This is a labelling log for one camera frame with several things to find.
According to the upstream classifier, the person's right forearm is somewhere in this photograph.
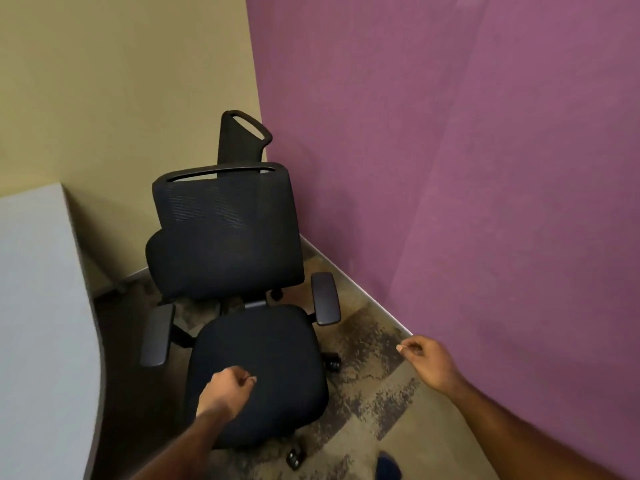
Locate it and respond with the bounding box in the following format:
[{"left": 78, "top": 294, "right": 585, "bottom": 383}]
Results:
[{"left": 447, "top": 379, "right": 623, "bottom": 480}]

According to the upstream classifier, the person's left forearm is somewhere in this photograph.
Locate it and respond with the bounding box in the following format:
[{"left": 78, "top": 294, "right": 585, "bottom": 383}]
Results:
[{"left": 131, "top": 409, "right": 231, "bottom": 480}]

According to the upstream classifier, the black office chair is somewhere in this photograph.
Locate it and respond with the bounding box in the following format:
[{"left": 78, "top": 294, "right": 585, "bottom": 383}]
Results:
[
  {"left": 139, "top": 162, "right": 342, "bottom": 471},
  {"left": 216, "top": 109, "right": 274, "bottom": 168}
]

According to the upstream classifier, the person's left hand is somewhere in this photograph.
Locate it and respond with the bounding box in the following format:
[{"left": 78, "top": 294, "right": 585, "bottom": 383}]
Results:
[{"left": 195, "top": 366, "right": 257, "bottom": 421}]

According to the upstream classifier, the dark blue right shoe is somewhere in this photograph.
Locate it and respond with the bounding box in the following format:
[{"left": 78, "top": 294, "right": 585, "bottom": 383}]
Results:
[{"left": 375, "top": 449, "right": 403, "bottom": 480}]

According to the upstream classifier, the grey meeting table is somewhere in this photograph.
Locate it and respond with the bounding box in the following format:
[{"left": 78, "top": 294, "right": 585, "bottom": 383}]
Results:
[{"left": 0, "top": 182, "right": 107, "bottom": 480}]

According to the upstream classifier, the person's right hand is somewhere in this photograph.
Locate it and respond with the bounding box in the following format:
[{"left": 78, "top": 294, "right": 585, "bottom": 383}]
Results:
[{"left": 395, "top": 335, "right": 469, "bottom": 401}]

